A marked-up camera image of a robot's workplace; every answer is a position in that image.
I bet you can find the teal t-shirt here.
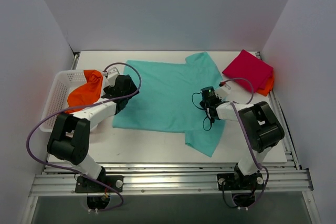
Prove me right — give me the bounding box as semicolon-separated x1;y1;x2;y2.
112;52;225;157

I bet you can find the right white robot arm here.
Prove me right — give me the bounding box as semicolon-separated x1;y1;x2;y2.
198;84;285;189

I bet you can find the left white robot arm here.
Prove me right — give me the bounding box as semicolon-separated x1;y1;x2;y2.
47;74;139;192

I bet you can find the orange t-shirt in basket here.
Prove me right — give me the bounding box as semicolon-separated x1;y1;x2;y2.
67;70;103;107

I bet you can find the folded magenta t-shirt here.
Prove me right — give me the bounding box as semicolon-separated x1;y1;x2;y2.
222;50;274;93

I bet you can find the white plastic basket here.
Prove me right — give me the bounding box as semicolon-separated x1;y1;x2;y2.
39;70;106;133

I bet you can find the folded orange t-shirt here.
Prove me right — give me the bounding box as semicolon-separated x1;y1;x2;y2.
257;73;275;97

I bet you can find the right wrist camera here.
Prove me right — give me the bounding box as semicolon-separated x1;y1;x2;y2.
215;82;232;101

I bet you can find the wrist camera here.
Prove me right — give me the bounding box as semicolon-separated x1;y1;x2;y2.
215;82;232;101
102;67;120;87

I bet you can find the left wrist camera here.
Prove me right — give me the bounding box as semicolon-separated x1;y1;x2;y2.
102;67;120;87

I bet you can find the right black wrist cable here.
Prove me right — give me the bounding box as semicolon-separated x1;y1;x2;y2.
191;91;216;132

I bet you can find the aluminium mounting rail frame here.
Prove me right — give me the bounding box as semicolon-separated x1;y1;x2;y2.
21;152;320;223

